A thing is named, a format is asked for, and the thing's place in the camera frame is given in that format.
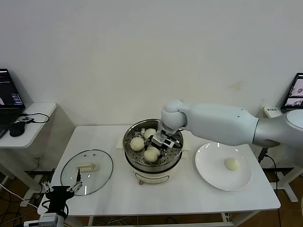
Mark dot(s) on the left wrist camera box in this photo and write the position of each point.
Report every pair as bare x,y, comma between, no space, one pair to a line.
48,219

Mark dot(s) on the cream electric cooker base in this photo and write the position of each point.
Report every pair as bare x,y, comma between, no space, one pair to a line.
151,176

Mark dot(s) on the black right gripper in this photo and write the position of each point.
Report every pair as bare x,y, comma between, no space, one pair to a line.
163,148

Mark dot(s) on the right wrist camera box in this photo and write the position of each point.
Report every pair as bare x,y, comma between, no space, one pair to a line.
163,141

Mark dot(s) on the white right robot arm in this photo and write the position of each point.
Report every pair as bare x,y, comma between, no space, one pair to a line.
213,123

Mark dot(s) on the white steamed baozi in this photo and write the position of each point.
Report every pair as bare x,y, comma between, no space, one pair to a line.
137,144
232,164
149,133
151,154

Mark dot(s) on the white side table with label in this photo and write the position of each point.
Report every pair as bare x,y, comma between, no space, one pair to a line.
268,115

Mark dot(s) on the black usb hub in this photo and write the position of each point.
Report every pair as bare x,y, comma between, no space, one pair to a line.
27,119

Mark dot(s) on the black laptop with dark screen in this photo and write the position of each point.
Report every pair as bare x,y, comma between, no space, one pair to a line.
9,94

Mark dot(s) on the white round plate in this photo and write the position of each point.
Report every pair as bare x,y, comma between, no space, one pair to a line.
208,175

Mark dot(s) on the white side table with mouse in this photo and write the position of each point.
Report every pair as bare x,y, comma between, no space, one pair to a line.
40,111

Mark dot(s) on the steel steamer basket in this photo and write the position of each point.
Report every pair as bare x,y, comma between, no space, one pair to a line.
135,158

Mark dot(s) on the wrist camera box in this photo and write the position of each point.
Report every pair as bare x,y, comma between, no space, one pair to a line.
48,219
163,141

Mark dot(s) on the grey laptop with image windows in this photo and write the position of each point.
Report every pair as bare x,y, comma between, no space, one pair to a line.
296,94

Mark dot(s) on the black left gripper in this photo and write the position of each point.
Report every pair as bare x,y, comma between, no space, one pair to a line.
59,194

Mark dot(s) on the white wall outlet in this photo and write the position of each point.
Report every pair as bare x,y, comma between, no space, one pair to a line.
39,157

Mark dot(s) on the black computer mouse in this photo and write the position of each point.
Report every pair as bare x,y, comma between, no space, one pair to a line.
17,130

